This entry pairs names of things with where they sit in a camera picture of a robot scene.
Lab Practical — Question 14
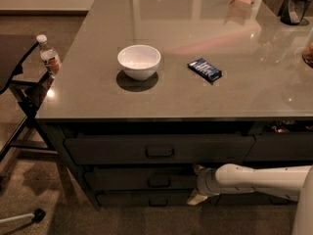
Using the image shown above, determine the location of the white ceramic bowl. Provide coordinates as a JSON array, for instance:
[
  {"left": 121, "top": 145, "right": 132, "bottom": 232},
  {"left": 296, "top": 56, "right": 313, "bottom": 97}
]
[{"left": 117, "top": 45, "right": 161, "bottom": 81}]

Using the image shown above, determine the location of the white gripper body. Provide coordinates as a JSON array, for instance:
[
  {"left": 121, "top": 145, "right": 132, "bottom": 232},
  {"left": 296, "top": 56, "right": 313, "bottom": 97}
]
[{"left": 197, "top": 168, "right": 221, "bottom": 197}]

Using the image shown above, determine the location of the blue snack bar wrapper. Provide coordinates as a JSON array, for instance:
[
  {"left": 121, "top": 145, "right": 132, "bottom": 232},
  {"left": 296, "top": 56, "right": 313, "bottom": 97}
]
[{"left": 187, "top": 58, "right": 222, "bottom": 82}]

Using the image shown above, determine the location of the clear plastic water bottle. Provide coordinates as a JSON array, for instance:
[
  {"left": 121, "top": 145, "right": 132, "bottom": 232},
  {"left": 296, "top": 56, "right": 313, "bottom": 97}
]
[{"left": 36, "top": 34, "right": 62, "bottom": 76}]

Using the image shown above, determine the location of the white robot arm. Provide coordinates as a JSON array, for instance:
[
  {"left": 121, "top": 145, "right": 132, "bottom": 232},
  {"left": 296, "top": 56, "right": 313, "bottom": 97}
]
[{"left": 187, "top": 164, "right": 313, "bottom": 235}]

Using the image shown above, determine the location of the glass jar with snacks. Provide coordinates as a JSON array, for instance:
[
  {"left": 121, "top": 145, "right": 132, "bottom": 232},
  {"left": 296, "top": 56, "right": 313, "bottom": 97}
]
[{"left": 302, "top": 27, "right": 313, "bottom": 68}]

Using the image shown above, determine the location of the grey counter cabinet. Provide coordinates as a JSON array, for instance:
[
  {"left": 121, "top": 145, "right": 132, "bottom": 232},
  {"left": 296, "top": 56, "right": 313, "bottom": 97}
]
[{"left": 37, "top": 0, "right": 313, "bottom": 208}]

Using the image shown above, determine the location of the white pole black foot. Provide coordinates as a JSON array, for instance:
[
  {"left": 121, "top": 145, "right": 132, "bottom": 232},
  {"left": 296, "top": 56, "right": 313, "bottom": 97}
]
[{"left": 0, "top": 209, "right": 46, "bottom": 224}]

